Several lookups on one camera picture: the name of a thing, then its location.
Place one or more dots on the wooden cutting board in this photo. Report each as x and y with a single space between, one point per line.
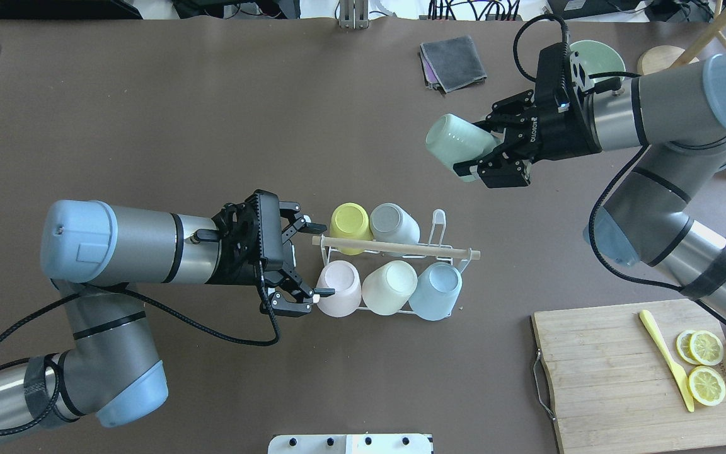
610 388

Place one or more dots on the yellow cup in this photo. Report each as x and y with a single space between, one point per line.
350 221

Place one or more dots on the cream white cup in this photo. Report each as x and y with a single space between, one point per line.
388 288

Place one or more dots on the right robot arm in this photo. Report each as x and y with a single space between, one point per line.
677 116

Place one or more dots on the pink cup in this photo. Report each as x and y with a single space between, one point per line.
344 278

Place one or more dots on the grey cup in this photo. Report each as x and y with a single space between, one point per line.
390 223

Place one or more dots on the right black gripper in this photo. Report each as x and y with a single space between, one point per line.
558 135

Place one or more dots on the wooden mug tree stand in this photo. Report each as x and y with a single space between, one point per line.
668 56

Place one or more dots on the green bowl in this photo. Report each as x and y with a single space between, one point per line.
597 57

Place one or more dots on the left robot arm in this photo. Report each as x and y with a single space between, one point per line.
94 252

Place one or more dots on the light blue cup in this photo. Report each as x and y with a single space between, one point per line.
437 290

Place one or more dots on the yellow plastic knife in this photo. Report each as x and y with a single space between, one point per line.
677 371

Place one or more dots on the lemon slice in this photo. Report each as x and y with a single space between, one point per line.
705 348
682 347
707 386

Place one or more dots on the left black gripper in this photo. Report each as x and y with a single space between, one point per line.
229 270

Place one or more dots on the grey folded cloth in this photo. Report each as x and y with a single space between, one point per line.
455 62

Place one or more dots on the mint green cup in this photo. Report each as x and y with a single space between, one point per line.
453 140

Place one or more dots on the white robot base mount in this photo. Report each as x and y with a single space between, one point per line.
352 443

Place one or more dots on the white wire cup rack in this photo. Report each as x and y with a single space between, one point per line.
377 263

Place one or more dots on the purple cloth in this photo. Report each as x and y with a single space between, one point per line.
430 78

